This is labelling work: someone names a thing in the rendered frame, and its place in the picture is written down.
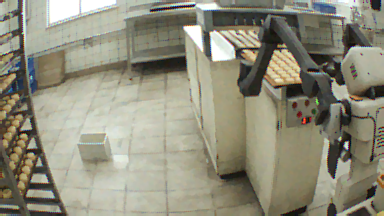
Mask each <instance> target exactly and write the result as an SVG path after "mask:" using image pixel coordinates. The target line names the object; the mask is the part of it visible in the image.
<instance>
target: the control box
mask: <svg viewBox="0 0 384 216"><path fill-rule="evenodd" d="M306 100H309V102H310V104H309V105H308V106H306V105H305V101H306ZM316 101H317V97H314V98H308V97H306V96H302V95H301V96H296V97H291V98H286V102H287V114H286V127H288V128H289V127H294V126H299V125H304V124H303V119H305V124H308V118H309V119H310V120H309V122H310V123H313V122H314V120H315V117H316V116H317V113H318V109H317V106H318V104H317V102H316ZM293 102H297V108H293V107H292V104H293ZM313 109H315V110H316V111H317V112H316V114H315V115H313V114H312V110H313ZM299 112H302V116H301V118H299V117H298V116H297V113H299Z"/></svg>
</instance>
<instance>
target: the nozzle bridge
mask: <svg viewBox="0 0 384 216"><path fill-rule="evenodd" d="M283 9H284V10H282V9H280V10H279V9H269V8H267V9H264V8H247V7H245V8H241V7H238V8H234V7H230V8H226V7H220V6H216V4H213V5H210V4H204V5H196V14H197V23H198V25H199V26H200V31H201V41H202V52H203V54H204V55H205V57H209V56H212V47H211V35H210V33H212V32H214V31H226V30H230V31H234V30H240V31H242V30H248V31H249V30H255V31H256V30H259V28H260V27H263V26H261V20H260V19H261V17H262V18H263V14H264V16H265V18H264V19H263V20H265V21H266V18H267V17H268V15H269V14H271V13H272V15H274V16H276V17H278V16H279V14H280V17H285V18H286V19H287V20H286V22H287V25H288V27H290V29H291V31H292V32H293V33H294V34H295V36H296V38H297V39H298V40H299V41H300V43H301V44H302V41H301V34H300V33H305V28H304V19H303V14H302V13H301V12H299V11H296V10H293V9H291V8H289V7H284V8H283ZM236 12H237V13H236ZM246 12H247V18H246V19H247V26H245V25H244V21H243V16H245V17H246ZM262 12H263V13H262ZM255 13H256V22H255V24H256V26H253V20H252V17H255ZM237 14H238V21H237V22H238V26H235V23H234V19H235V18H234V16H236V19H237Z"/></svg>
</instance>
